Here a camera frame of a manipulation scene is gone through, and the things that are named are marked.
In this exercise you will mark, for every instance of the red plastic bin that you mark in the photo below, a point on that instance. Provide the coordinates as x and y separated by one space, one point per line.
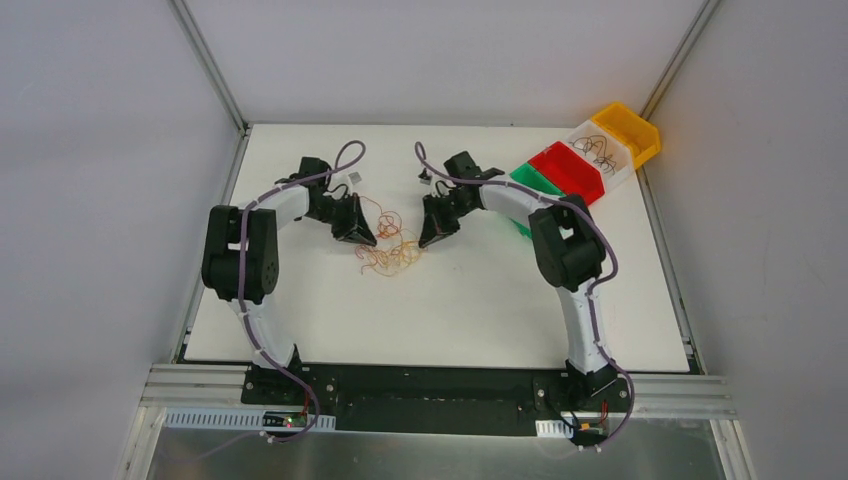
569 172

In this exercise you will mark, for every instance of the green plastic bin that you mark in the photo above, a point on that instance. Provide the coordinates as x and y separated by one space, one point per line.
528 176

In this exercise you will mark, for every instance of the yellow plastic bin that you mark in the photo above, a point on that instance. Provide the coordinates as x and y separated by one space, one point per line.
641 137

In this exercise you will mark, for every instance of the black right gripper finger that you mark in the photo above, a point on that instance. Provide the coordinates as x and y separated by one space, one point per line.
450 223
432 229

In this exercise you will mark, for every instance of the aluminium frame rail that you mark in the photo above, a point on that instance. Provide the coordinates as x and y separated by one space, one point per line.
651 395

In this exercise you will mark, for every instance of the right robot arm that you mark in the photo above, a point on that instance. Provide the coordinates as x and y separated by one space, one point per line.
569 252

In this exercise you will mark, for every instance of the clear plastic bin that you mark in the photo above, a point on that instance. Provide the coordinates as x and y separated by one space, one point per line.
603 152

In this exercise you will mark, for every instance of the white cable duct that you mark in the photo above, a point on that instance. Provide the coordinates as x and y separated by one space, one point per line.
277 421
554 429

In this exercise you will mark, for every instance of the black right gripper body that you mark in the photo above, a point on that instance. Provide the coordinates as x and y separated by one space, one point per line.
441 214

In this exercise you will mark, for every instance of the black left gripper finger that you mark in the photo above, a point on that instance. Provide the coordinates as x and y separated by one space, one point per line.
343 230
363 232

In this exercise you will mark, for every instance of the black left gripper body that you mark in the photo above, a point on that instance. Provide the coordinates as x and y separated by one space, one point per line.
342 216

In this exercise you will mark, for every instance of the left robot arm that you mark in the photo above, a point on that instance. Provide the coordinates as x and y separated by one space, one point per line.
241 261

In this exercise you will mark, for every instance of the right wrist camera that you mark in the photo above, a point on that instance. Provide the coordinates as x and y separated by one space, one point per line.
425 177

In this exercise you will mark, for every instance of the white cable duct right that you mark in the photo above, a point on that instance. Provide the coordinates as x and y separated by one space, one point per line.
554 429

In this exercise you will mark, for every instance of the white cable duct left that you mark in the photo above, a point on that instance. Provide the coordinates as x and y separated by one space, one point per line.
277 421

